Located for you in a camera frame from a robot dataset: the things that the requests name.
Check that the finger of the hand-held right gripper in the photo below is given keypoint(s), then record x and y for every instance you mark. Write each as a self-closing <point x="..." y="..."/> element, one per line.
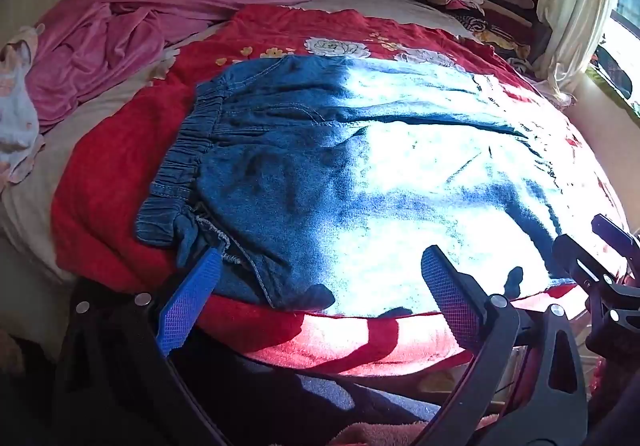
<point x="582" y="258"/>
<point x="617" y="233"/>

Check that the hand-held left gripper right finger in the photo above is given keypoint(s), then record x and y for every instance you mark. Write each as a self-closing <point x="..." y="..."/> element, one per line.
<point x="450" y="298"/>

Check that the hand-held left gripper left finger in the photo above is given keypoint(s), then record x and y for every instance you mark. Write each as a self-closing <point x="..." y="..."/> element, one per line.
<point x="190" y="301"/>

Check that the blue denim pants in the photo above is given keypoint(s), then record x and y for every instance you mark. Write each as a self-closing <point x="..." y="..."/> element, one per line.
<point x="350" y="176"/>

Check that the dark blue cloth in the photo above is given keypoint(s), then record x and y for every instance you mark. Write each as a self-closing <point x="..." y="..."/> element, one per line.
<point x="280" y="401"/>

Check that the red floral blanket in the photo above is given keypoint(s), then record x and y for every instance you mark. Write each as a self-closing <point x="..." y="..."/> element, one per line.
<point x="100" y="176"/>

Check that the bed with grey sheet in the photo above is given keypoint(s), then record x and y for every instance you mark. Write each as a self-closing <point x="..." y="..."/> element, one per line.
<point x="35" y="206"/>

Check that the window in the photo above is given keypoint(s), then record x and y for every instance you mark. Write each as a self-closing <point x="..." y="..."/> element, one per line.
<point x="622" y="51"/>

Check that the white curtain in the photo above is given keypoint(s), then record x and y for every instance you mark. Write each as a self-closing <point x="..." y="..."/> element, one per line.
<point x="575" y="11"/>

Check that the white patterned cloth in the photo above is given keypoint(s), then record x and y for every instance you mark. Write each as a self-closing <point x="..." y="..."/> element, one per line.
<point x="15" y="111"/>

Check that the pink blanket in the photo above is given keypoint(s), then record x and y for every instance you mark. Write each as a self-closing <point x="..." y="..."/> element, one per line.
<point x="125" y="26"/>

